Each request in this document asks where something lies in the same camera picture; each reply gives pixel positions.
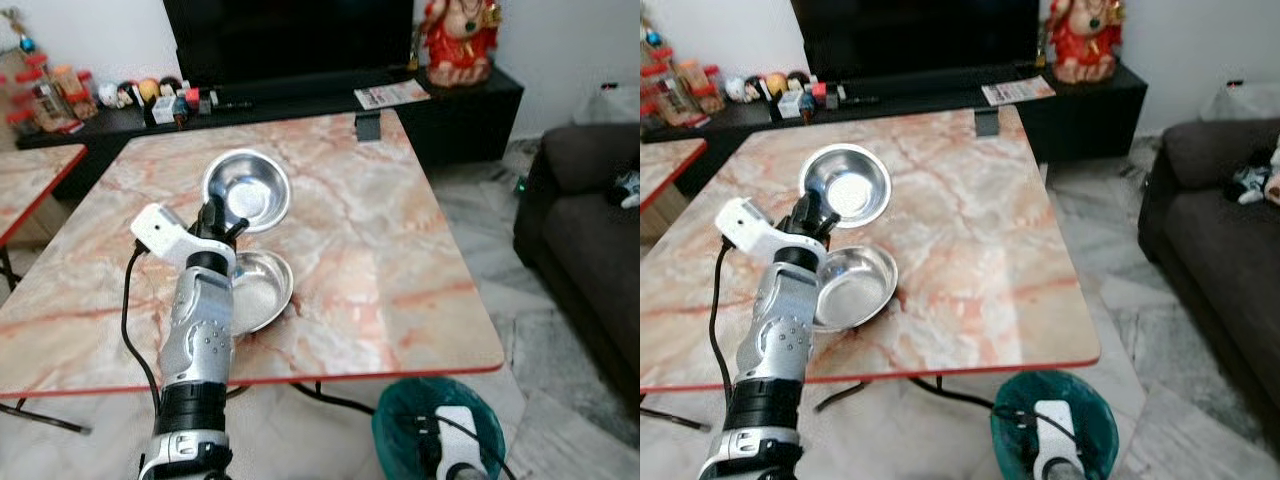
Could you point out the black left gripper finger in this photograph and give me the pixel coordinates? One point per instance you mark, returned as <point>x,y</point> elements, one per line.
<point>809,200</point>
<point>830,225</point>
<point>238,229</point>
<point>215,206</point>

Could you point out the stainless steel bowl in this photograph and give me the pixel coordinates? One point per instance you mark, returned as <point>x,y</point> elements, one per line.
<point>860,290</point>
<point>262,290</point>
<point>250,185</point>
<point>850,185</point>

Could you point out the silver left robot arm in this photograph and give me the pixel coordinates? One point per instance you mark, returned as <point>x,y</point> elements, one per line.
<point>200,330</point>
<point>775,320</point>

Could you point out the small white box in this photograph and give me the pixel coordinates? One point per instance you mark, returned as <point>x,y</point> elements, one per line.
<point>790,104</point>
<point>164,111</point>

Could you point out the black remote control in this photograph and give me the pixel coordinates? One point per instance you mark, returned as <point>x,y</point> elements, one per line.
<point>860,99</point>
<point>235,103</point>

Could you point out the round black figurine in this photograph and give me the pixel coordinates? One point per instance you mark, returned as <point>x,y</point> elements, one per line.
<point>171,86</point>
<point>797,80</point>

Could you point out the round yellow figurine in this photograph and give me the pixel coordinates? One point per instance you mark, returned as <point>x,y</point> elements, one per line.
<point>776,84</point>
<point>149,90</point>

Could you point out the small white figurine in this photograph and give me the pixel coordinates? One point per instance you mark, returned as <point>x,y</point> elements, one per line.
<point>108,96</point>
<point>735,90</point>

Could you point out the orange snack red-lid jar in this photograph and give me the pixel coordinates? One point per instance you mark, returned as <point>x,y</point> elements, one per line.
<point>690,86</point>
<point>68,92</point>

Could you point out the black table clamp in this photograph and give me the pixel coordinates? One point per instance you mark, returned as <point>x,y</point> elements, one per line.
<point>987,122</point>
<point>369,126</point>

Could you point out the black white toy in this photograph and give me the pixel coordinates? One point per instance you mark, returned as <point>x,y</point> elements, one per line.
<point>628,189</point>
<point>1250,186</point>

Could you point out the black television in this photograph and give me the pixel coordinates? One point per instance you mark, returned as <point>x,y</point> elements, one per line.
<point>290,40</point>
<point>915,36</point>

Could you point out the tall clear red-lid jar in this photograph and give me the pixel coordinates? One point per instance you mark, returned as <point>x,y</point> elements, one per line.
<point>662,88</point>
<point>38,90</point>

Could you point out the small clear red-lid jar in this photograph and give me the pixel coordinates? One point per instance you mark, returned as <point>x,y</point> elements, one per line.
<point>647,108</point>
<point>19,110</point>

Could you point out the printed paper leaflet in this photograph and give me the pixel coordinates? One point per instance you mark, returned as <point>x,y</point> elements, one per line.
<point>1018,91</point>
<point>393,95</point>

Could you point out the dark brown sofa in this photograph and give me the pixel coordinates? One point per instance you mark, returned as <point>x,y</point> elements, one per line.
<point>590,240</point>
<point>1215,240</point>

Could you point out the white plastic bag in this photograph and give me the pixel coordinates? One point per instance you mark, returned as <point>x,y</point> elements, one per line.
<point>612,105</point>
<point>1242,100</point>

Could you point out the teal bag-lined bin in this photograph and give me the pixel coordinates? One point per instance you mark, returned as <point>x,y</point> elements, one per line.
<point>395,425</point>
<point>1100,420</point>

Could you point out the black tv console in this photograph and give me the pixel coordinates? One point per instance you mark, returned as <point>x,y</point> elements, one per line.
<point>1095,115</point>
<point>465,120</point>

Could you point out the red seated statue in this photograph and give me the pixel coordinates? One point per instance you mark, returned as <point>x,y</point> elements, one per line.
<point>460,45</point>
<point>1085,42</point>

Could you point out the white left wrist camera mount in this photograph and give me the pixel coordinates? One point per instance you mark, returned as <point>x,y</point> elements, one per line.
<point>165,232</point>
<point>750,222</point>

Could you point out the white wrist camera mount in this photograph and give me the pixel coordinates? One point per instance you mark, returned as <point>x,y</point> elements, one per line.
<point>165,232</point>
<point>458,435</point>
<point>750,222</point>
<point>1056,432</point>

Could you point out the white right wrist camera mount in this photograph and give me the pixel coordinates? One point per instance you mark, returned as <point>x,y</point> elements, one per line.
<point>1056,432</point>
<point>458,435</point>

